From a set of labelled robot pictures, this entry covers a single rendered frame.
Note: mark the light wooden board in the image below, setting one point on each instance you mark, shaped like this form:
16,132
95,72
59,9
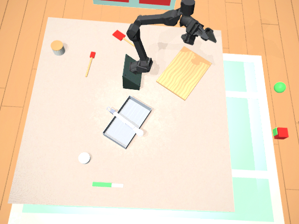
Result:
183,73

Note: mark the red spatula with wooden handle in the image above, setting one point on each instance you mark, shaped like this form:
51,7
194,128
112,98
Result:
121,36

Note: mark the small grey jar with orange lid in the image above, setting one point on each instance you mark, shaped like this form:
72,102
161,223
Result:
57,47

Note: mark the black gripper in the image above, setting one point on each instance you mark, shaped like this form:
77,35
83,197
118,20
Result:
196,28

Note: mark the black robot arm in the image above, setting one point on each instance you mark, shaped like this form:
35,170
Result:
168,18

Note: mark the pale grey cylinder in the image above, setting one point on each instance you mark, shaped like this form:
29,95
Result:
84,158

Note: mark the green and white flat bar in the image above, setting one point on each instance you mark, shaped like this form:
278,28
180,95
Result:
103,184

